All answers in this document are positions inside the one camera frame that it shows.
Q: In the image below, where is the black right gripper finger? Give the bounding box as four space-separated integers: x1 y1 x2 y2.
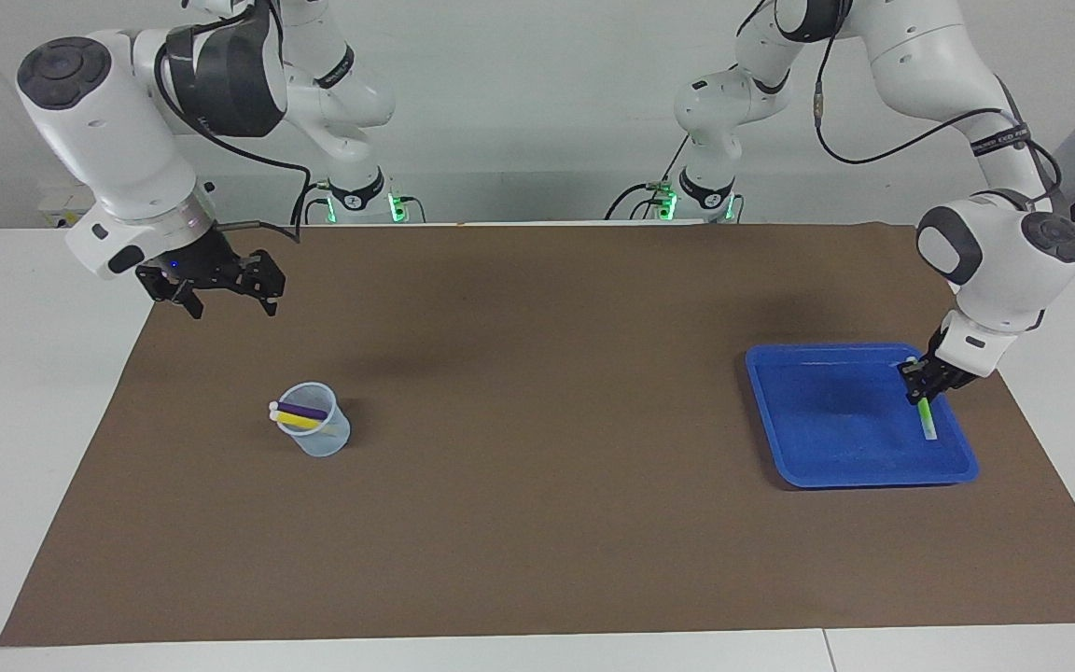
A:
157 283 207 320
237 250 286 316

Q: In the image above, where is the green pen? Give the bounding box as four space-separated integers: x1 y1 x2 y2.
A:
906 357 940 441

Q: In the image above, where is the blue plastic tray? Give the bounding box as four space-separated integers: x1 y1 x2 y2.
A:
746 343 980 489

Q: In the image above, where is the white power strip box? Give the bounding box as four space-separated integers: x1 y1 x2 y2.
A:
38 182 128 228

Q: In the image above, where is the clear plastic cup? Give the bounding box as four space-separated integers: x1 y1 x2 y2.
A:
274 383 352 458

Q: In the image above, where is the brown table mat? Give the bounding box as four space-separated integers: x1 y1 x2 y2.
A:
0 222 1075 647

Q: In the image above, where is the black base cable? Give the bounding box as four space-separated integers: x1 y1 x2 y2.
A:
605 138 690 222
291 177 333 226

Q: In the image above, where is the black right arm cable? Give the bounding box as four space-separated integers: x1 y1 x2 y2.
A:
155 37 314 245

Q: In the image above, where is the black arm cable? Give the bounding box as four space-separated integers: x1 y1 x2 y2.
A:
813 79 1061 192
155 37 314 245

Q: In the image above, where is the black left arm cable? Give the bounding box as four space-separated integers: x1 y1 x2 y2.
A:
813 79 1061 192

